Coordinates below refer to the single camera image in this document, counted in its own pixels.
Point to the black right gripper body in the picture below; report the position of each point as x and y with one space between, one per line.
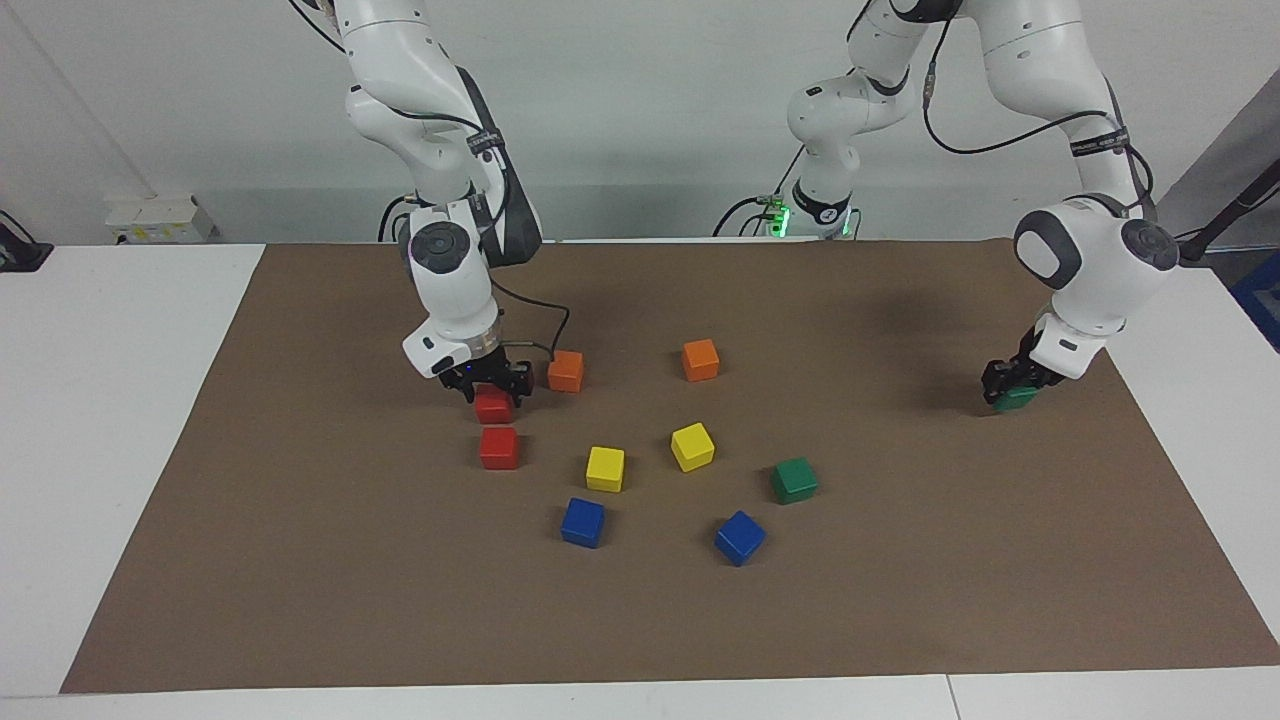
478 370

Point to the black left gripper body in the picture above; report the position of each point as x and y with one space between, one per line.
1020 365

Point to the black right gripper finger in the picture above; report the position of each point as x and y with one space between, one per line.
521 385
470 390

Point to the red wooden cube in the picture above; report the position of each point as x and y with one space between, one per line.
493 408
499 450

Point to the green wooden cube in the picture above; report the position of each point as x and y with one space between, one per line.
795 480
1018 399

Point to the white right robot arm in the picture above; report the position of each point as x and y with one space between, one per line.
445 290

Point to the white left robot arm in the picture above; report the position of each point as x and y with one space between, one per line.
1095 260

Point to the orange wooden cube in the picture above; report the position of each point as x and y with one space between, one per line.
700 360
565 371

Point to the yellow wooden cube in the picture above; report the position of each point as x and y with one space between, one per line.
693 446
605 468

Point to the blue wooden cube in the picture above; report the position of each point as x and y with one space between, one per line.
583 522
740 537

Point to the brown paper table mat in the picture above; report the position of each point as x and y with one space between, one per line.
400 600

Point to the blue plastic crate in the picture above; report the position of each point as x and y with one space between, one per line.
1262 300

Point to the black stand pole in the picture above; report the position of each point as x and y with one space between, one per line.
1225 215

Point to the white wall socket box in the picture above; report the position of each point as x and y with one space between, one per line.
160 220

